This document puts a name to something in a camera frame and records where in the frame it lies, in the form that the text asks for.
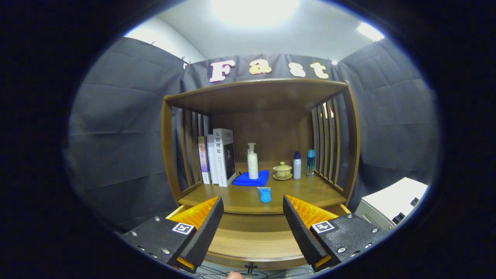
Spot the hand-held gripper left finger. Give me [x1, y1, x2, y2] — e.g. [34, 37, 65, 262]
[116, 196, 224, 274]

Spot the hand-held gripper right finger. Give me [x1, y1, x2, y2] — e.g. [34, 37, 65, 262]
[283, 195, 398, 273]

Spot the brown wooden countertop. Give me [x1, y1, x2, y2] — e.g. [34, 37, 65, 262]
[178, 162, 347, 215]

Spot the brown wooden cabinet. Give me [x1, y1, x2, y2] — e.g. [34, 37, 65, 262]
[161, 78, 361, 272]

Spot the beige lidded teacup with saucer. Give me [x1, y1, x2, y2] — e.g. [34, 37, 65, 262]
[272, 162, 293, 181]

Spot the blue folded cloth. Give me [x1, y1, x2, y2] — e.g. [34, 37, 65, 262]
[232, 170, 270, 187]

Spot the purple book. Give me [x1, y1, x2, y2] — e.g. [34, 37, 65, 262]
[198, 136, 212, 184]

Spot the white pump bottle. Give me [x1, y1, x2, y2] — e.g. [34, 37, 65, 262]
[247, 143, 259, 180]

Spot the white plastic storage unit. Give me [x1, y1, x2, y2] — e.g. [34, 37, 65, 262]
[355, 177, 429, 231]

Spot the small ceiling light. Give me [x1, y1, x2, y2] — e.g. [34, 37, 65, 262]
[356, 22, 385, 42]

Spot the large ceiling light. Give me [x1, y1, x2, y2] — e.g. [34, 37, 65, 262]
[211, 0, 300, 26]

